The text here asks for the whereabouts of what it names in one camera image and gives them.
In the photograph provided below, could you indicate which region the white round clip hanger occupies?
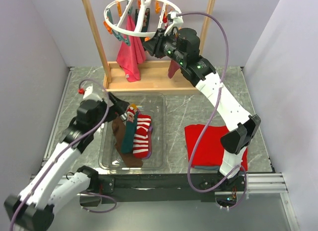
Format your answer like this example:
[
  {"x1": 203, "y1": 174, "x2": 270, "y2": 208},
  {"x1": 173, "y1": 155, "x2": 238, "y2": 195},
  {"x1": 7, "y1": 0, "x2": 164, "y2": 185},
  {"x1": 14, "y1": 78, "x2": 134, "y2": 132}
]
[{"x1": 103, "y1": 0, "x2": 181, "y2": 44}]

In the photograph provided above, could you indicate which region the wooden hanger stand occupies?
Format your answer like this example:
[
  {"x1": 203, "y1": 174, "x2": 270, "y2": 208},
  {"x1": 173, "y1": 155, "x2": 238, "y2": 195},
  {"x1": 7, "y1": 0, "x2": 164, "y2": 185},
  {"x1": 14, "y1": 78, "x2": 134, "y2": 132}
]
[{"x1": 79, "y1": 0, "x2": 218, "y2": 94}]

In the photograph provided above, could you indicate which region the red folded cloth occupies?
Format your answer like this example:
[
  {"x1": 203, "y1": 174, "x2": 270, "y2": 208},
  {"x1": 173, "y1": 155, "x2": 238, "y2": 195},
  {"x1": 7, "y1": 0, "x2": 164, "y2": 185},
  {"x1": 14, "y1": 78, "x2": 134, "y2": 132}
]
[{"x1": 184, "y1": 124, "x2": 248, "y2": 171}]

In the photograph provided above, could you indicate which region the pink cloth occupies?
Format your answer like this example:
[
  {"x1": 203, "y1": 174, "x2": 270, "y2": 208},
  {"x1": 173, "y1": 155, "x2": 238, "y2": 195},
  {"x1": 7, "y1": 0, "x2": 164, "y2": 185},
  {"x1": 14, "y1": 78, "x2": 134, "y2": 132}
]
[{"x1": 116, "y1": 14, "x2": 147, "y2": 82}]

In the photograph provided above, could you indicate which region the red white striped sock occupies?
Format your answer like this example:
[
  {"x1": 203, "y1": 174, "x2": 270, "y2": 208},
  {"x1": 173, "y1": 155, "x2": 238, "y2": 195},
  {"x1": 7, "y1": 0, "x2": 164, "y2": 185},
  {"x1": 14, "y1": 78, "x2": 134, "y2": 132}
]
[{"x1": 132, "y1": 114, "x2": 152, "y2": 159}]

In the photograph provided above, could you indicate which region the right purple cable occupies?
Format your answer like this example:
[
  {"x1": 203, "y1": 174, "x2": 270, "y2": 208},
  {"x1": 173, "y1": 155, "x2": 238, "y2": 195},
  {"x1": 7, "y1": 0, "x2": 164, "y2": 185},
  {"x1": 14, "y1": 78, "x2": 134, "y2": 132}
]
[{"x1": 175, "y1": 12, "x2": 248, "y2": 210}]

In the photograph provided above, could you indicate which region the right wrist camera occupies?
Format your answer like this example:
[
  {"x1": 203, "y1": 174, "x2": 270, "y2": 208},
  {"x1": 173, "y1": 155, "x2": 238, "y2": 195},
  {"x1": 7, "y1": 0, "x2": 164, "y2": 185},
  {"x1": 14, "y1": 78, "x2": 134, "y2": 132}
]
[{"x1": 165, "y1": 11, "x2": 183, "y2": 35}]

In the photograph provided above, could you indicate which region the brown sock with striped cuff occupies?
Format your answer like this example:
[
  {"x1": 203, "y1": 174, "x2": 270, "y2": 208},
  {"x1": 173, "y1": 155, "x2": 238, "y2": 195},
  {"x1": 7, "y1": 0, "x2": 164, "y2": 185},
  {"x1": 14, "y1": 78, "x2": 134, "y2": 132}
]
[{"x1": 114, "y1": 142, "x2": 143, "y2": 168}]

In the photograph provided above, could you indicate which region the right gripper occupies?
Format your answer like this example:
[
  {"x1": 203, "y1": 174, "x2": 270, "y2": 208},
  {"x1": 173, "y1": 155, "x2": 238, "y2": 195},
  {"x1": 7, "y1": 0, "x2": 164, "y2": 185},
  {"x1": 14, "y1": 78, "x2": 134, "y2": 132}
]
[{"x1": 141, "y1": 28, "x2": 185, "y2": 67}]

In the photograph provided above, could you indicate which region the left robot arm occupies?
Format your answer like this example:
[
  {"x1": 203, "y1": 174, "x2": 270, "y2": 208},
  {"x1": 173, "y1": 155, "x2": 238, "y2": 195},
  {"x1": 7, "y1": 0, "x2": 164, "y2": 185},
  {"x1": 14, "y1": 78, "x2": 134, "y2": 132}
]
[{"x1": 4, "y1": 93, "x2": 129, "y2": 231}]

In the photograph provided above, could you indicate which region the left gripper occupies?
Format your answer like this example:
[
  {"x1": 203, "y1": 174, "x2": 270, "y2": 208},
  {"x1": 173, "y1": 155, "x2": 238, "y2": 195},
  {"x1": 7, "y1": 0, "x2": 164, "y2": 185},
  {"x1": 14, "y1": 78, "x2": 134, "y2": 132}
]
[{"x1": 90, "y1": 92, "x2": 129, "y2": 132}]

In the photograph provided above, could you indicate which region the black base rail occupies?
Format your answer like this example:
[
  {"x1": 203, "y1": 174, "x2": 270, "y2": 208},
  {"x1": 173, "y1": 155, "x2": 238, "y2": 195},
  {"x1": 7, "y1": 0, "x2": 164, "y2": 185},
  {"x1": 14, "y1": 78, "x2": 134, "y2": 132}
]
[{"x1": 87, "y1": 174, "x2": 245, "y2": 202}]

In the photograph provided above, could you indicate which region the dark teal santa sock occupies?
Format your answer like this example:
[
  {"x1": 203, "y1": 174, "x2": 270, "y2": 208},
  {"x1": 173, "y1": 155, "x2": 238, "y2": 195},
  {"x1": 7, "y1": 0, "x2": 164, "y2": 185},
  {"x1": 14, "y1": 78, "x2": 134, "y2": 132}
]
[{"x1": 121, "y1": 104, "x2": 139, "y2": 154}]

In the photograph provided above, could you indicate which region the maroon purple ribbed sock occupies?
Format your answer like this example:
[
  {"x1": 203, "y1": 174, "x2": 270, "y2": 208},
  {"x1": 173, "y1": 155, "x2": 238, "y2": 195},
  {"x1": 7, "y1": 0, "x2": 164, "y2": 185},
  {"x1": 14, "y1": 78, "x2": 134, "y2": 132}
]
[{"x1": 138, "y1": 109, "x2": 152, "y2": 158}]

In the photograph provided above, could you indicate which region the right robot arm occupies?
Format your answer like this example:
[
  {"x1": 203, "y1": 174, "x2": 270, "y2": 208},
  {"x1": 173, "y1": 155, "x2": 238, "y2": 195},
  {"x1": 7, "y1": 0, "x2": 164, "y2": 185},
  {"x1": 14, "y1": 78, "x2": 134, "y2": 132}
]
[{"x1": 142, "y1": 28, "x2": 261, "y2": 191}]

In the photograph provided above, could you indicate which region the clear plastic tray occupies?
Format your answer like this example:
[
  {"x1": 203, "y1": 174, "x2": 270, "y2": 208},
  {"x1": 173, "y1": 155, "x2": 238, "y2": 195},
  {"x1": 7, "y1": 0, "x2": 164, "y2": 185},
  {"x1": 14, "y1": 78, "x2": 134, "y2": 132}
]
[{"x1": 99, "y1": 92, "x2": 166, "y2": 173}]

